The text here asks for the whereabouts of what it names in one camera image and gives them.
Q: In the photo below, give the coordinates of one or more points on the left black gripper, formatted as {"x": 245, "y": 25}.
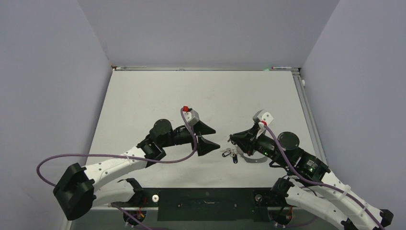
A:
{"x": 203, "y": 145}

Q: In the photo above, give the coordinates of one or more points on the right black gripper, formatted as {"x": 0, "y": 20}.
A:
{"x": 246, "y": 139}

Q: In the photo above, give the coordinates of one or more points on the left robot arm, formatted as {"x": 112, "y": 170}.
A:
{"x": 82, "y": 187}

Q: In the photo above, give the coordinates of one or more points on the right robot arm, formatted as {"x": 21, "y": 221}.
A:
{"x": 311, "y": 184}

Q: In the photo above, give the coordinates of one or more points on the keys with black tags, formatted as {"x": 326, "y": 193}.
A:
{"x": 228, "y": 152}

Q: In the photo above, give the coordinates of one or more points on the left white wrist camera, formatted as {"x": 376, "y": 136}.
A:
{"x": 190, "y": 115}

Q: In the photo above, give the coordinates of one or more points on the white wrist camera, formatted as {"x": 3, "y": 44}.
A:
{"x": 262, "y": 119}
{"x": 190, "y": 115}

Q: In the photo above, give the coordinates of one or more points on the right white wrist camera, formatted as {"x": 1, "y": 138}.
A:
{"x": 262, "y": 119}

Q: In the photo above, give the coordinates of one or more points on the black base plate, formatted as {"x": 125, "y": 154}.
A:
{"x": 211, "y": 204}

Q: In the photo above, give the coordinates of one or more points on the aluminium rail frame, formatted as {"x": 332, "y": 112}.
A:
{"x": 311, "y": 124}

